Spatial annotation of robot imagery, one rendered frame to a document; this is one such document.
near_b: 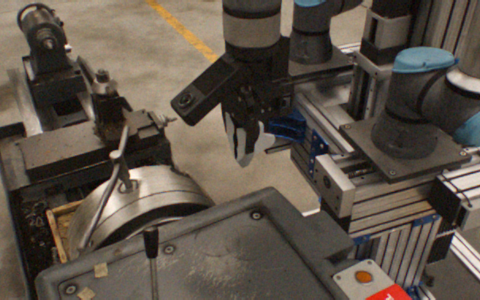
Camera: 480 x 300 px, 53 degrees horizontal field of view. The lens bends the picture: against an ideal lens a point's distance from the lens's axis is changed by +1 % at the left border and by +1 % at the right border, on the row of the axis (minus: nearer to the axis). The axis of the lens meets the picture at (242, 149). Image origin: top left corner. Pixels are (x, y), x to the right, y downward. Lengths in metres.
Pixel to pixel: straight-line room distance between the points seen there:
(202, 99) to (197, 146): 2.45
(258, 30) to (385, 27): 0.73
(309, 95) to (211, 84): 0.91
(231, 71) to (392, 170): 0.58
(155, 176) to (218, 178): 1.87
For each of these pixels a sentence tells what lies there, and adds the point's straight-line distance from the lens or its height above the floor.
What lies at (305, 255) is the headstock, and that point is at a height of 1.26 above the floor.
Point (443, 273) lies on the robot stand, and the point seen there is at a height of 0.21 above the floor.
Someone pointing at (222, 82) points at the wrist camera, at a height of 1.54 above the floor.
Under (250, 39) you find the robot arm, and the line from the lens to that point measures 0.61.
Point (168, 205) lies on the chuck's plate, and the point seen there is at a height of 1.23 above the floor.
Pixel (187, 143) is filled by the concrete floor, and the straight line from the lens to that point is 3.11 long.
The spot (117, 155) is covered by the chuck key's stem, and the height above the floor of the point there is 1.32.
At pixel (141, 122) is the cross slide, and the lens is 1.59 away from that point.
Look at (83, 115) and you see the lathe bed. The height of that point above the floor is 0.84.
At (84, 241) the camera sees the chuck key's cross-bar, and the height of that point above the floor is 1.34.
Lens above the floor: 1.85
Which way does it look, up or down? 38 degrees down
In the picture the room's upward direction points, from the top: straight up
